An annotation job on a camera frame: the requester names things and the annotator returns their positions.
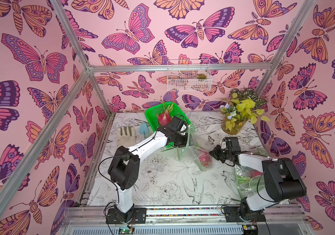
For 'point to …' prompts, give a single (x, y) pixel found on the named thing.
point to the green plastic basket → (168, 145)
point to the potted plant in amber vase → (243, 105)
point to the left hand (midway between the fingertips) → (194, 143)
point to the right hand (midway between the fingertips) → (209, 151)
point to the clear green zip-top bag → (197, 150)
